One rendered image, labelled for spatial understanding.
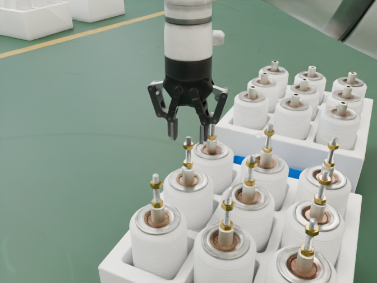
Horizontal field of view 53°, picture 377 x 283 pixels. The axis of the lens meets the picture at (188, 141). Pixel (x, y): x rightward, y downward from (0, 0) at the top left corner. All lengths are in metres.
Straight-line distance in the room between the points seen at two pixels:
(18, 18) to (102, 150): 1.58
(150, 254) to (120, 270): 0.06
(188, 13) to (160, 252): 0.36
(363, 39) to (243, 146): 0.87
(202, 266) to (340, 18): 0.46
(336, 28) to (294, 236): 0.49
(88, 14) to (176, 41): 2.51
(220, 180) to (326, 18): 0.63
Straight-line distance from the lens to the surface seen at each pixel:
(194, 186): 0.70
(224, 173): 0.79
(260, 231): 0.68
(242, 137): 1.04
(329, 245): 0.66
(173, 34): 0.56
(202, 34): 0.56
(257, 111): 1.04
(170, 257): 0.63
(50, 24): 2.81
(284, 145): 1.01
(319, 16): 0.20
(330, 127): 1.00
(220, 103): 0.61
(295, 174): 1.02
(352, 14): 0.19
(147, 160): 1.23
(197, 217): 0.72
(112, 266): 0.67
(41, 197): 1.15
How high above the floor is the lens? 0.68
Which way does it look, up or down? 31 degrees down
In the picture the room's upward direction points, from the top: straight up
